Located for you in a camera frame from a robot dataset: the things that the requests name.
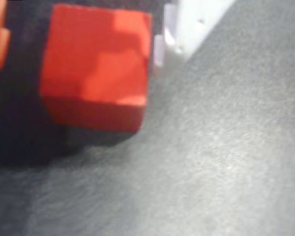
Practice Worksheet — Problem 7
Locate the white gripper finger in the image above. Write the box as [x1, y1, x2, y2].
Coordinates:
[153, 0, 236, 68]

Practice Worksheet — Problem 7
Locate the red cube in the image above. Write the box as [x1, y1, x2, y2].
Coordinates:
[38, 3, 153, 133]

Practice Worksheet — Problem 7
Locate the black table mat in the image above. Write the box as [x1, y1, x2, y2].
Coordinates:
[0, 0, 295, 236]

